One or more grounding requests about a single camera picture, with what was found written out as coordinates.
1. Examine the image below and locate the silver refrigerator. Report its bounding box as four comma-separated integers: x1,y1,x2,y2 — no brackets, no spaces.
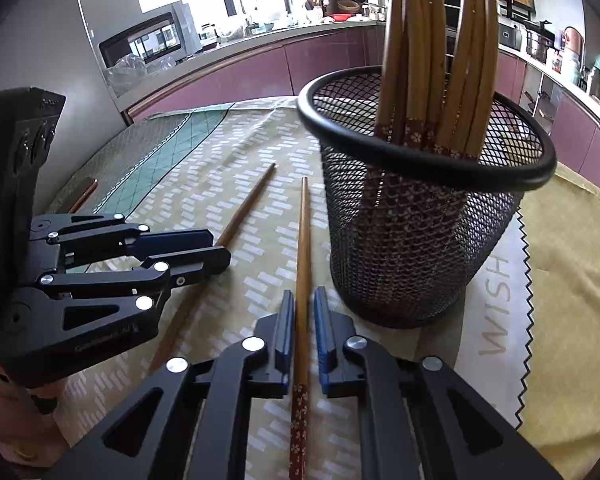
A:
0,0,125,214

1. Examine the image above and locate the white microwave oven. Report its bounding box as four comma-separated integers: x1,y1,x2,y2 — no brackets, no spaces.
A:
98,1,202,68

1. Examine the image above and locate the patterned tablecloth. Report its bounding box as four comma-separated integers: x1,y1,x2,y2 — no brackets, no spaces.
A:
54,98,532,479

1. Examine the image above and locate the black mesh utensil holder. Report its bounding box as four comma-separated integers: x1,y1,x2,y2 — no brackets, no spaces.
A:
297,66,557,328

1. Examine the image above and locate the left hand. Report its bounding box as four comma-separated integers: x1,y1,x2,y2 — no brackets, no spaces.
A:
0,367,69,469

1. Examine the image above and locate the yellow-green cloth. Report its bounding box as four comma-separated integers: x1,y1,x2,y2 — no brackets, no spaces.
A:
519,165,600,479

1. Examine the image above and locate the black camera box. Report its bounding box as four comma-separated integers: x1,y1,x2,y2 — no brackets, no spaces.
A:
0,87,66,278

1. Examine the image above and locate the black smartphone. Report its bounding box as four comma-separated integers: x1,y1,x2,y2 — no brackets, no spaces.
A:
58,177,98,214

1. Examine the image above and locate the silver rice cooker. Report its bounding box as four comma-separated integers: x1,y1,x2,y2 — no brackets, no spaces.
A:
498,23,522,52

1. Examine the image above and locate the dark wooden chopstick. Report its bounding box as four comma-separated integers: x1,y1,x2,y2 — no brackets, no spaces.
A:
427,0,446,145

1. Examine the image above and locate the steel stock pot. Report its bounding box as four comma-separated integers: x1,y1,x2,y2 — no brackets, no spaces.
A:
524,20,555,63

